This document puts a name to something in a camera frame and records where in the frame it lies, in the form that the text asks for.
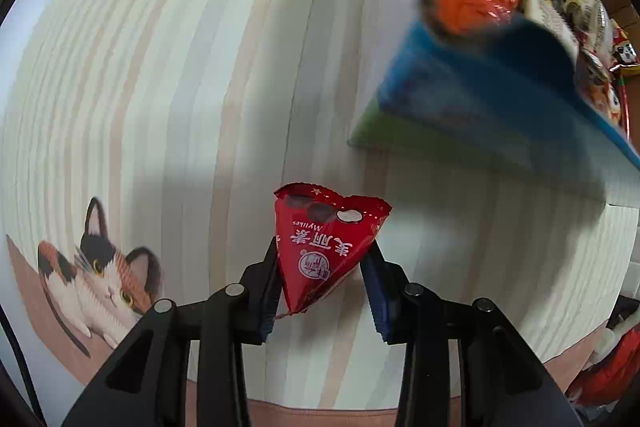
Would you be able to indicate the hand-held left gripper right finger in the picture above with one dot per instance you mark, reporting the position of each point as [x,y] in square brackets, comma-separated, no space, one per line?
[377,307]

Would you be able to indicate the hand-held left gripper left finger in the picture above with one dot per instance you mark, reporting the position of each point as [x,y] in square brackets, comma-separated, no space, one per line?
[267,307]

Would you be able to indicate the red triangular snack packet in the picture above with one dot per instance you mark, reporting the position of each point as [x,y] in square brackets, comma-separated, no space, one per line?
[325,247]

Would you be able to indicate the blue green snack box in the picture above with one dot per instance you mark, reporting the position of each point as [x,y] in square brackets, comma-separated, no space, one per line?
[475,107]

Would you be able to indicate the white silver snack packet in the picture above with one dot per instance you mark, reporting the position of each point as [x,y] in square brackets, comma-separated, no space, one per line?
[550,19]

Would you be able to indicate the striped cat printed blanket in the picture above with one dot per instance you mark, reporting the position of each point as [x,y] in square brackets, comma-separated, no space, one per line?
[200,107]

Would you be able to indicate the orange white printed snack packet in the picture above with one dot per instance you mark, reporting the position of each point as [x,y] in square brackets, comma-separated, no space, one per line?
[597,94]

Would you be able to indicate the red snack packet with figure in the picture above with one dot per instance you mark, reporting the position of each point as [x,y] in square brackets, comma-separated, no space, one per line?
[625,49]

